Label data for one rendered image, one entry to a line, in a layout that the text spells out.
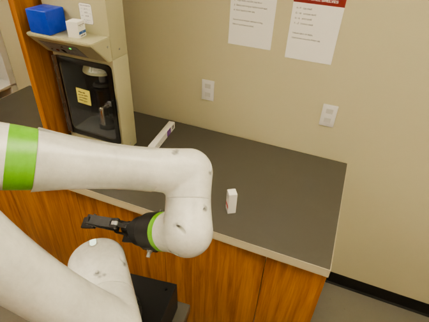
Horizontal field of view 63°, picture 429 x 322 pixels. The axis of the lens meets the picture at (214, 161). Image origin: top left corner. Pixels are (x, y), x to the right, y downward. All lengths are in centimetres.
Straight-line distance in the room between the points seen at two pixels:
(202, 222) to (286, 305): 94
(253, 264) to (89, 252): 78
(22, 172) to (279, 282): 111
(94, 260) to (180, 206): 24
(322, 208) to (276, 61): 71
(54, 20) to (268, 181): 112
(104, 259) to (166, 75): 133
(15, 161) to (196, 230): 35
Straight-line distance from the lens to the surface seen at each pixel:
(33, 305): 64
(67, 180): 68
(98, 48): 151
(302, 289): 151
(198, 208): 74
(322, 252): 139
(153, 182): 72
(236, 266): 153
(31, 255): 61
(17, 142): 66
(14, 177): 67
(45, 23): 160
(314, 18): 166
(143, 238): 83
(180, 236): 73
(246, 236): 138
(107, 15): 154
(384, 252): 229
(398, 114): 179
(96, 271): 84
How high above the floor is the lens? 195
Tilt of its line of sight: 36 degrees down
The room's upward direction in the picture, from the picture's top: 3 degrees clockwise
